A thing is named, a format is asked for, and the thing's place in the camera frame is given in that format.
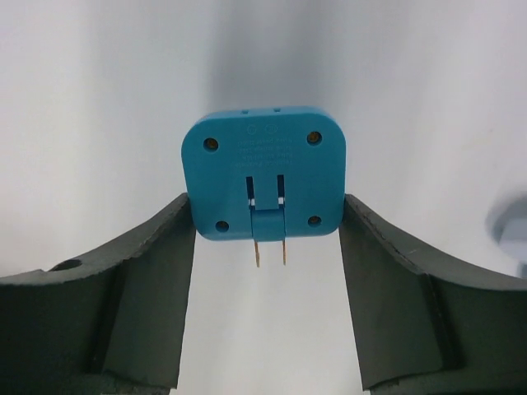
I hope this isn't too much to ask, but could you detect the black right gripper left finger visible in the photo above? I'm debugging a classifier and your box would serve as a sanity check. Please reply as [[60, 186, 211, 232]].
[[1, 194, 196, 394]]

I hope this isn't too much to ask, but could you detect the blue plug adapter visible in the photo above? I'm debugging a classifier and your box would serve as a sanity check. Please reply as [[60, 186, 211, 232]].
[[181, 106, 347, 244]]

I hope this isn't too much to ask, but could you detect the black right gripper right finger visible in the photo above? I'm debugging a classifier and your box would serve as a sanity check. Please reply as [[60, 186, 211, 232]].
[[338, 195, 526, 394]]

